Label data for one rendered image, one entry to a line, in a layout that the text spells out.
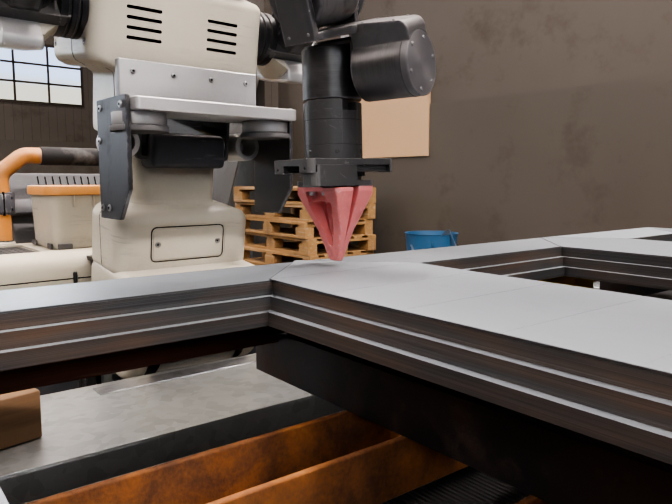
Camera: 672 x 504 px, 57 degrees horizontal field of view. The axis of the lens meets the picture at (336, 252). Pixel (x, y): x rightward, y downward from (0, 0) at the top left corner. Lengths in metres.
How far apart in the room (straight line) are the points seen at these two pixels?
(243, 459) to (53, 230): 0.78
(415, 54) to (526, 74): 4.61
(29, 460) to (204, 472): 0.20
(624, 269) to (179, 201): 0.64
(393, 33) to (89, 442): 0.48
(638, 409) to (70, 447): 0.52
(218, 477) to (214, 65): 0.66
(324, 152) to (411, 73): 0.11
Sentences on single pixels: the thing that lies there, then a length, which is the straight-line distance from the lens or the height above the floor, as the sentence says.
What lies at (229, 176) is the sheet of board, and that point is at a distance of 6.99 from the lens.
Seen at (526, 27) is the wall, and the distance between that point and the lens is 5.24.
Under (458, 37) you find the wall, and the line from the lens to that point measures 5.62.
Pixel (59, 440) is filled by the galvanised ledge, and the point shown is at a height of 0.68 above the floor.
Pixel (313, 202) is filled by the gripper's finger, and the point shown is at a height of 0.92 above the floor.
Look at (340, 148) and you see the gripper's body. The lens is 0.59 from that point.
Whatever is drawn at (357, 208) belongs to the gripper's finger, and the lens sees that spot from 0.60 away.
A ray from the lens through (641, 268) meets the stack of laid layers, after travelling 0.81.
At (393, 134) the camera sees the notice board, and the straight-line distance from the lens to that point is 5.96.
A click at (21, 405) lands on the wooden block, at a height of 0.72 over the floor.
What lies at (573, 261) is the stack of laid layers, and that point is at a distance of 0.85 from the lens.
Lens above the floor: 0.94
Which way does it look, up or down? 7 degrees down
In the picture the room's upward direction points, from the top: straight up
